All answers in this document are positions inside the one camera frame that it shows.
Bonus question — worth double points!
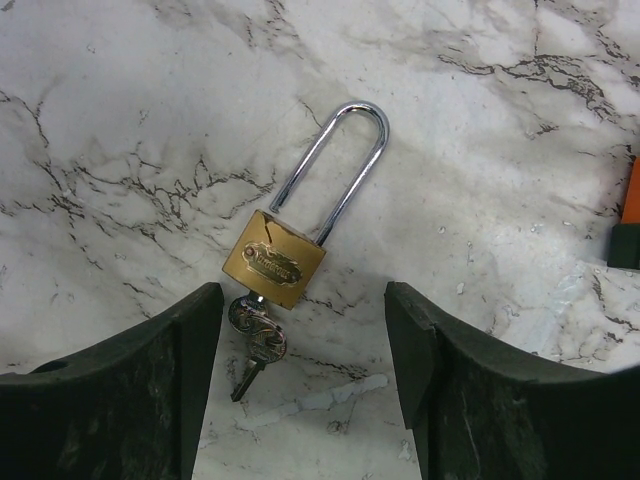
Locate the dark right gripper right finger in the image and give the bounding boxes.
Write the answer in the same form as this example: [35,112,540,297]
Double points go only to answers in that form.
[385,282,639,479]

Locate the brass padlock long shackle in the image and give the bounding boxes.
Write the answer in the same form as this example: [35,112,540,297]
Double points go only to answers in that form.
[222,101,390,315]

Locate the small silver keys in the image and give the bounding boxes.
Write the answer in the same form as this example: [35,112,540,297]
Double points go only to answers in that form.
[228,291,287,402]

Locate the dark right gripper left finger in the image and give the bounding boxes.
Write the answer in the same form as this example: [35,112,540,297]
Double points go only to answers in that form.
[1,283,224,479]

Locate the orange black padlock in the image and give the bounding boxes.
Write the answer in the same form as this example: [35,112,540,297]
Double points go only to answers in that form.
[607,156,640,270]

